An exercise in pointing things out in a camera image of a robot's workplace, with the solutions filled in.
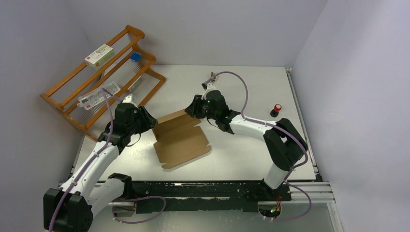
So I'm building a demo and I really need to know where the white green carton box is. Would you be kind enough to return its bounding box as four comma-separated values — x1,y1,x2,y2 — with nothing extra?
84,44,115,70

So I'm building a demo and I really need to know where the clear plastic packet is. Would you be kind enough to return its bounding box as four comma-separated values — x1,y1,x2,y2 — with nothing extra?
77,82,120,110

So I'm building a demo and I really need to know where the orange wooden rack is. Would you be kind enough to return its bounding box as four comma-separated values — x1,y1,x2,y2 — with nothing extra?
41,25,166,141

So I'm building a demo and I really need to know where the brown cardboard box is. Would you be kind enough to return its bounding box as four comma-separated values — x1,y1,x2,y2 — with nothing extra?
152,110,211,169

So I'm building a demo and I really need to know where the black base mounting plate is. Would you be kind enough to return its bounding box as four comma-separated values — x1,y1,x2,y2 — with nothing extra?
115,180,291,214

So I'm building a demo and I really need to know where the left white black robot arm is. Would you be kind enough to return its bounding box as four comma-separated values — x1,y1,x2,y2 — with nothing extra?
43,103,158,232

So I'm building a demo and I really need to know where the small metal clip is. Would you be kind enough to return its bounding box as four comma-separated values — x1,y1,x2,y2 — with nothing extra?
210,72,219,83

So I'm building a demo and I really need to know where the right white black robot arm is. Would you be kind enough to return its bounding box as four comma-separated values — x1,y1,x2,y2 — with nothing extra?
185,90,309,200

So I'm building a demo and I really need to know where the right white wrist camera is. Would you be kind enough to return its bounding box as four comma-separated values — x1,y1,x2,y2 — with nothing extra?
202,82,217,99

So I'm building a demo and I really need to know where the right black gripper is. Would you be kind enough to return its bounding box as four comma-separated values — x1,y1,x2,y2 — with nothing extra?
184,95,218,121

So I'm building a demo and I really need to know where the red emergency stop button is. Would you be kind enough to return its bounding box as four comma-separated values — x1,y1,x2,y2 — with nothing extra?
270,104,282,117

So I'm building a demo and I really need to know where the aluminium frame rail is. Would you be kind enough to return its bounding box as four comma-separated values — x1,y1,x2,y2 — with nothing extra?
43,181,345,232

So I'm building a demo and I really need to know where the blue small object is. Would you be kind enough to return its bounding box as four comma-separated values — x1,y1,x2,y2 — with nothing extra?
130,52,142,62

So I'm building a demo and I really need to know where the small white grey bar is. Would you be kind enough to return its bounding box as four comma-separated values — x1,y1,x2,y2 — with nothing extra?
128,77,144,92

